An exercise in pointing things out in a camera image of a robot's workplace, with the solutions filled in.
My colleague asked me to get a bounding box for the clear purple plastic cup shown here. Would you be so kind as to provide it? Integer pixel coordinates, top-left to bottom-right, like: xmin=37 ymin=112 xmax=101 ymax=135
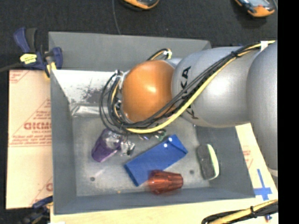
xmin=91 ymin=128 xmax=122 ymax=163

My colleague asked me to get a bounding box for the blue flat block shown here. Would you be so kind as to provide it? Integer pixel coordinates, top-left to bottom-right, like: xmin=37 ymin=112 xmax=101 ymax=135
xmin=123 ymin=134 xmax=189 ymax=187

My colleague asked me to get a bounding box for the grey metal bin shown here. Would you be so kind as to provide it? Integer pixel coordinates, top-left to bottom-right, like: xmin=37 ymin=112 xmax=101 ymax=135
xmin=48 ymin=31 xmax=256 ymax=215

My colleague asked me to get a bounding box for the clear red plastic cup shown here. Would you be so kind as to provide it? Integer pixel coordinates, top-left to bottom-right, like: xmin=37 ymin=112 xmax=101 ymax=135
xmin=148 ymin=169 xmax=184 ymax=195

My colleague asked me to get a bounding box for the grey and green sponge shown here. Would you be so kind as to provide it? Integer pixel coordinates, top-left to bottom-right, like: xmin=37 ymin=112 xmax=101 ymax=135
xmin=196 ymin=144 xmax=221 ymax=181

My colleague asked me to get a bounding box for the brown cardboard board red print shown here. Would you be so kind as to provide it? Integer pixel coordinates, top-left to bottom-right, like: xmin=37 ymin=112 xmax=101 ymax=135
xmin=6 ymin=69 xmax=278 ymax=210

